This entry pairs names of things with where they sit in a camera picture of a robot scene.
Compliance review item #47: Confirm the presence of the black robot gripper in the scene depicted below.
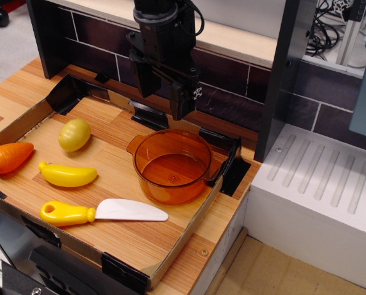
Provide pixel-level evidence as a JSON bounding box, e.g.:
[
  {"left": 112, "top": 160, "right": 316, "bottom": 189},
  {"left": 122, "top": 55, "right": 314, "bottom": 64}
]
[{"left": 127, "top": 6, "right": 202, "bottom": 120}]

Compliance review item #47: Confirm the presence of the yellow toy banana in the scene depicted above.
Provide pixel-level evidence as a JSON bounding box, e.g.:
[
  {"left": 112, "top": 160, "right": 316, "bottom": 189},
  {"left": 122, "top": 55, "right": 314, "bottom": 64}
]
[{"left": 38, "top": 161, "right": 98, "bottom": 187}]

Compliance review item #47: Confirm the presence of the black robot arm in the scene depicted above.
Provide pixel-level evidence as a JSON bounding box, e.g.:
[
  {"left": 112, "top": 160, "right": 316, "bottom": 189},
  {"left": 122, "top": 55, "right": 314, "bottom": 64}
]
[{"left": 127, "top": 1, "right": 205, "bottom": 120}]

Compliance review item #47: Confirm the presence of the orange transparent plastic pot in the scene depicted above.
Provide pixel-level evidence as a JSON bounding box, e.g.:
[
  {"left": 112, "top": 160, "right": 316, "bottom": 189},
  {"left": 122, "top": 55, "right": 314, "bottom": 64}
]
[{"left": 127, "top": 129, "right": 221, "bottom": 205}]

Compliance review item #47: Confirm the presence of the yellow-green toy potato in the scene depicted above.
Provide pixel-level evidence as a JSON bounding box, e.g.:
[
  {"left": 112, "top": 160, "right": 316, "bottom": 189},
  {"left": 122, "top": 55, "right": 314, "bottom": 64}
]
[{"left": 58, "top": 119, "right": 91, "bottom": 152}]

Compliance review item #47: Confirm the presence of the orange toy carrot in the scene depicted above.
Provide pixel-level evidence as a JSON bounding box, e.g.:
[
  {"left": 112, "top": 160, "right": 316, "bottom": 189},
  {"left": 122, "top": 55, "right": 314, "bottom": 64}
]
[{"left": 0, "top": 142, "right": 34, "bottom": 174}]

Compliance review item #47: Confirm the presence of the black caster wheel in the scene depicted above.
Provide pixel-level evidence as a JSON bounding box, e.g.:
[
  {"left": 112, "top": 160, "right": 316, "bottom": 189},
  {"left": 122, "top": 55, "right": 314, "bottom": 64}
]
[{"left": 0, "top": 7, "right": 9, "bottom": 28}]

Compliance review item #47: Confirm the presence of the white ridged drain board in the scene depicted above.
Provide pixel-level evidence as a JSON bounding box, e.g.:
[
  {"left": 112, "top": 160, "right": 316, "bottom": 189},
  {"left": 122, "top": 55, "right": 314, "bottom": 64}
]
[{"left": 250, "top": 124, "right": 366, "bottom": 233}]

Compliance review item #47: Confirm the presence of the dark grey vertical post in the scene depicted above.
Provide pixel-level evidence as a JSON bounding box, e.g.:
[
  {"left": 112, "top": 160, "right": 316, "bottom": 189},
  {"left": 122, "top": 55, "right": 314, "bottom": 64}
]
[{"left": 254, "top": 0, "right": 317, "bottom": 162}]

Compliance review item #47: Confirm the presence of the black cable bundle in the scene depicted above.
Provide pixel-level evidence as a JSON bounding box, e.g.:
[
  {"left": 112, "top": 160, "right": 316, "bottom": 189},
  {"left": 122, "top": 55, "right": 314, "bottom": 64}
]
[{"left": 305, "top": 0, "right": 348, "bottom": 58}]

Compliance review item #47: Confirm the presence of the yellow-handled white toy knife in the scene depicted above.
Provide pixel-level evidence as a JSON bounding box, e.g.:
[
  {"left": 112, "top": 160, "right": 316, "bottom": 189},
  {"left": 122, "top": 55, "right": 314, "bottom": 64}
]
[{"left": 39, "top": 199, "right": 169, "bottom": 227}]

